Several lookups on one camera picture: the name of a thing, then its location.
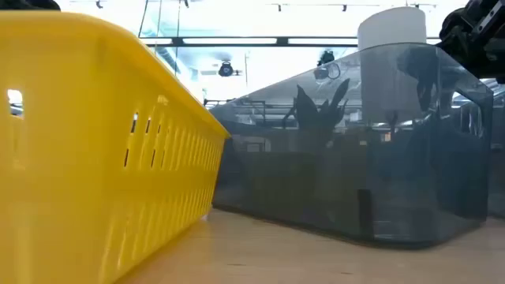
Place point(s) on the yellow plastic basket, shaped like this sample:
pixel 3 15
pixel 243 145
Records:
pixel 79 177

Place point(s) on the white-shade lamp with wooden base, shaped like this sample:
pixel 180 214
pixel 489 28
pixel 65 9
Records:
pixel 390 27

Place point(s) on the snake plant in white pot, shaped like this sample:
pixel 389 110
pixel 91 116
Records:
pixel 305 106

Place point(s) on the black overhead rig bar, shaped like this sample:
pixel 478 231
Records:
pixel 282 41

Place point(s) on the black round ceiling camera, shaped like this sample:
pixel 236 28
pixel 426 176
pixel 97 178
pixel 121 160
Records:
pixel 225 70

